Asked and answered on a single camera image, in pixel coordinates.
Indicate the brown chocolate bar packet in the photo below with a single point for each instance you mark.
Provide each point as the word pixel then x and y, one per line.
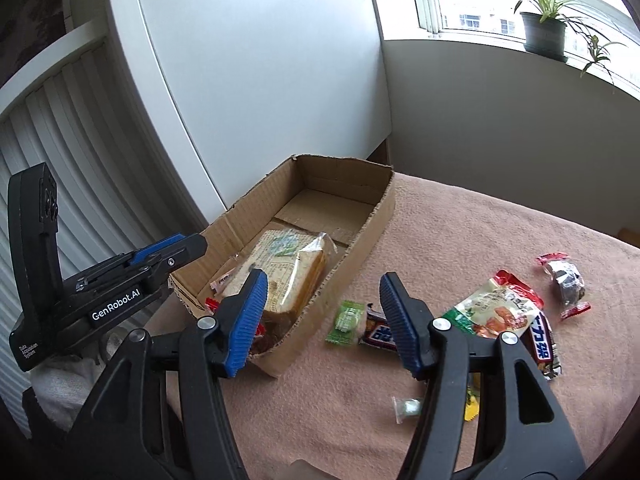
pixel 375 332
pixel 542 345

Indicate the potted spider plant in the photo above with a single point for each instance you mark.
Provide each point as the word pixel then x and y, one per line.
pixel 542 32

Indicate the dark candy with red wrapper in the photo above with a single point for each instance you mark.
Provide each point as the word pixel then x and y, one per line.
pixel 567 280

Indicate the white window frame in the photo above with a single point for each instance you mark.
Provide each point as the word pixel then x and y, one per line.
pixel 425 5

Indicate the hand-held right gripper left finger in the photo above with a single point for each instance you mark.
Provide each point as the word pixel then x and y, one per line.
pixel 247 330

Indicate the wooden furniture piece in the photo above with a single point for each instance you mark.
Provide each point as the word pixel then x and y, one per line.
pixel 630 237

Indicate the yellow wrapped candy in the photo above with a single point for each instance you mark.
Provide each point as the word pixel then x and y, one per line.
pixel 470 410

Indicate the small red snack packet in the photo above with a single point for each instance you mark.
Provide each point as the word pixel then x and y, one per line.
pixel 212 305

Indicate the person's left hand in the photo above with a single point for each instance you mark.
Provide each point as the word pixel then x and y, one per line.
pixel 60 380

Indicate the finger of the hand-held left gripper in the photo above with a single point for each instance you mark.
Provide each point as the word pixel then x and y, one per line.
pixel 155 250

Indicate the red and green snack pouch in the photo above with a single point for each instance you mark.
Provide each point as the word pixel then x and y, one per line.
pixel 490 305

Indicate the clear wrapped candy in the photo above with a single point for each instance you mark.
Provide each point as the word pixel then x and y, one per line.
pixel 407 407

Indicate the cardboard box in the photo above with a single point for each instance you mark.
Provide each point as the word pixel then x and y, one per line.
pixel 362 250

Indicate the green candy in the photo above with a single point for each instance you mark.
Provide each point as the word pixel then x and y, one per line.
pixel 345 321

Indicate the white cabinet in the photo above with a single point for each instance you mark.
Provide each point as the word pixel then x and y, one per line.
pixel 250 85

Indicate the white slatted radiator cover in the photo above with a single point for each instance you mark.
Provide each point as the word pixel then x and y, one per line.
pixel 75 125

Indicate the bagged sliced bread loaf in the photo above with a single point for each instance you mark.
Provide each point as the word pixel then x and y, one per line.
pixel 295 265

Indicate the small pink snack packet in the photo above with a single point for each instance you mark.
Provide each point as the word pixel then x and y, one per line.
pixel 222 280

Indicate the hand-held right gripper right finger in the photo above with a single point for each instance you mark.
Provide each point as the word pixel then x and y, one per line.
pixel 397 320

